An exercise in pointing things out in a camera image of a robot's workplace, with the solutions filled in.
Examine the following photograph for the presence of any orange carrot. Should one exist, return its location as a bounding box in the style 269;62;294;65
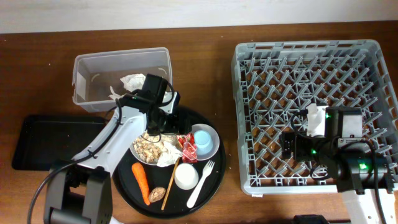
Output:
131;162;150;205

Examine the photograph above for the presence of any clear plastic bin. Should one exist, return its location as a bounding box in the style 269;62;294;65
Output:
72;47;173;113

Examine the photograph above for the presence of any round black tray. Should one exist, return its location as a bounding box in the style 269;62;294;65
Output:
113;106;226;219

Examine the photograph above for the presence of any white plastic fork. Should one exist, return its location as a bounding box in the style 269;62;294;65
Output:
187;160;215;208

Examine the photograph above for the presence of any red snack wrapper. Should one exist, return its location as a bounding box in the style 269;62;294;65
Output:
177;133;197;164

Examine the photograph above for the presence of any grey bowl with food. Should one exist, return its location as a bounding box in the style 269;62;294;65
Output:
130;132;182;165

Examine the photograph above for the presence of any light blue cup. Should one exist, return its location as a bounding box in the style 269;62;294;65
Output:
194;130;213;155

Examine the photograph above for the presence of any white cup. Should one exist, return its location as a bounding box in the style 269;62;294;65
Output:
174;163;198;190

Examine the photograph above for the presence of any pink small bowl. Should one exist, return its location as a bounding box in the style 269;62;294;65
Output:
191;124;220;161

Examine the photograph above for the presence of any grey dishwasher rack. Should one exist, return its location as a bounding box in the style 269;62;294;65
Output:
231;40;397;196

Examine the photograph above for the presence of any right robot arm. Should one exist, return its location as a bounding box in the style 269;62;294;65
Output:
279;104;397;223

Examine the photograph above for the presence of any black rectangular tray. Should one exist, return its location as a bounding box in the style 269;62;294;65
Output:
12;115;106;171

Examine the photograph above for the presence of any brown shiitake mushroom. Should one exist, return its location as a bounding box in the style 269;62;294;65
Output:
148;187;166;203

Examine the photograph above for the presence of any wooden chopstick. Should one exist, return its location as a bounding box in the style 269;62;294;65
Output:
161;157;181;211

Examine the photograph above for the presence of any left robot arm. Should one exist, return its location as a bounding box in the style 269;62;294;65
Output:
27;74;192;223

